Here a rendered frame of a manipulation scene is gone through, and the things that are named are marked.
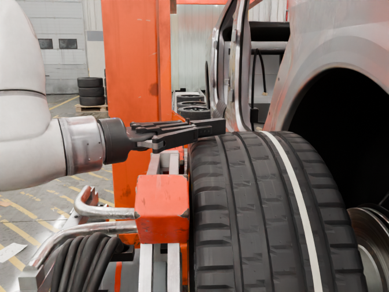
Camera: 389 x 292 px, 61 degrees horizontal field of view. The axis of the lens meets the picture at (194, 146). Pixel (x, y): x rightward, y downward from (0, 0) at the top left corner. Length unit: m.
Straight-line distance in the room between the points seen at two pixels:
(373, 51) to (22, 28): 0.52
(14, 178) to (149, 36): 0.67
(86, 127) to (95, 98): 8.58
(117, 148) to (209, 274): 0.23
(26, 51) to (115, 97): 0.56
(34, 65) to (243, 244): 0.39
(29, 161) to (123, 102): 0.61
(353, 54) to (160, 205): 0.41
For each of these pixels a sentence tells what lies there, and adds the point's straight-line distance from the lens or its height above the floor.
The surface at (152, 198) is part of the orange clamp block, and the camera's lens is 0.47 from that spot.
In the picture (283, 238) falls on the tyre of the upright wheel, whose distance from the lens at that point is 0.49.
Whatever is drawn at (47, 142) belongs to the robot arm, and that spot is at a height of 1.22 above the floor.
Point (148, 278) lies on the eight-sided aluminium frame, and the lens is 0.53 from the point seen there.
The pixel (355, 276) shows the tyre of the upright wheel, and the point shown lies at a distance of 0.52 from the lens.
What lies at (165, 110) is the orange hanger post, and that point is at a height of 0.88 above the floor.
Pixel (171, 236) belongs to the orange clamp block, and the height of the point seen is 1.07.
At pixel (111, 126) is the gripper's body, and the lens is 0.53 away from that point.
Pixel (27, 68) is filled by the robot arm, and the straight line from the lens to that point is 0.53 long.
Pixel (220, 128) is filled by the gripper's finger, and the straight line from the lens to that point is 0.63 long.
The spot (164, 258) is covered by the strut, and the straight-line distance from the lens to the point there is 0.73.
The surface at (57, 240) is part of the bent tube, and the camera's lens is 0.67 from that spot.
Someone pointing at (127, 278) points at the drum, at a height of 0.90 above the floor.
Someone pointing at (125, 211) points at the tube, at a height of 1.01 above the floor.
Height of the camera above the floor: 1.33
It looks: 15 degrees down
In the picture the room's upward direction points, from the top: straight up
